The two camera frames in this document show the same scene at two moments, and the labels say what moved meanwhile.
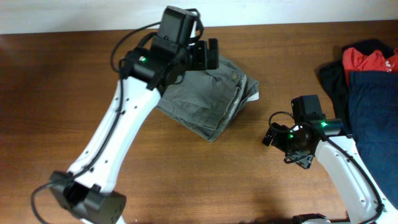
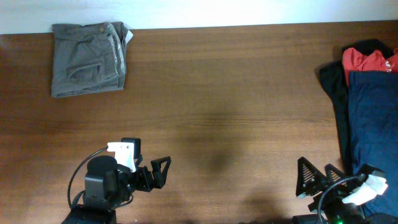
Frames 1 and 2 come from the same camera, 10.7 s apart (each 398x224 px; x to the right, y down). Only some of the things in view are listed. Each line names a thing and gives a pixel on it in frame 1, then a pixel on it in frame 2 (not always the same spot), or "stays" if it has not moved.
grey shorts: [208, 101] -> [89, 58]
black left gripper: [202, 61] -> [160, 176]
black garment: [334, 81] stays
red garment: [375, 60] stays
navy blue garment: [374, 104] stays
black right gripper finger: [268, 137] -> [310, 181]
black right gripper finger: [303, 158] -> [334, 175]
